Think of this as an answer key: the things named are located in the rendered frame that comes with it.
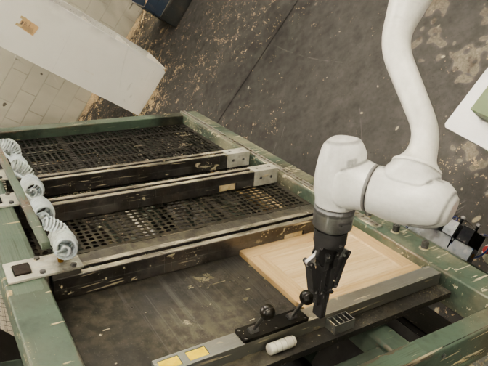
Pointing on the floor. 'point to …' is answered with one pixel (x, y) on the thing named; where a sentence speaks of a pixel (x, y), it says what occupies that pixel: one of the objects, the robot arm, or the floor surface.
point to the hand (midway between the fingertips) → (320, 303)
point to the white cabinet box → (80, 51)
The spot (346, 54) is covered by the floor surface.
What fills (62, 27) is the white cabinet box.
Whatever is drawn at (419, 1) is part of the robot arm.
